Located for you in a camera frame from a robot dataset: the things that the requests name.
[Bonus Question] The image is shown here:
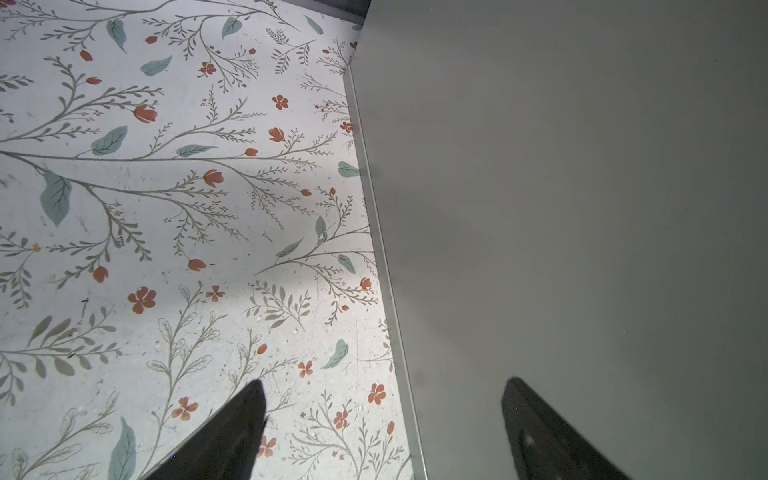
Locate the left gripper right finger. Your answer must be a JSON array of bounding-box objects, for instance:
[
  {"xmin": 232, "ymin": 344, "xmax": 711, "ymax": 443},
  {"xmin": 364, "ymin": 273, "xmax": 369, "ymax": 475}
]
[{"xmin": 501, "ymin": 377, "xmax": 629, "ymax": 480}]

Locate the beige metal cabinet counter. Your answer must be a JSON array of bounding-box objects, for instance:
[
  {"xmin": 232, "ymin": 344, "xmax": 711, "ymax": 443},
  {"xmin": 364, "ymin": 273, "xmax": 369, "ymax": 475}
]
[{"xmin": 352, "ymin": 1, "xmax": 767, "ymax": 479}]

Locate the floral table mat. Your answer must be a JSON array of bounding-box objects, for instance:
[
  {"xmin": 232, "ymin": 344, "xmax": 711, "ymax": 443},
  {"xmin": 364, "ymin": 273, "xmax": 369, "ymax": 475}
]
[{"xmin": 1, "ymin": 1, "xmax": 415, "ymax": 479}]

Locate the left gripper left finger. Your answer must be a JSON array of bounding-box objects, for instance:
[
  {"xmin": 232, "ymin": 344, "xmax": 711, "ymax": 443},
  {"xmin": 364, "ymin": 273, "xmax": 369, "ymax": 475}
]
[{"xmin": 145, "ymin": 380, "xmax": 267, "ymax": 480}]

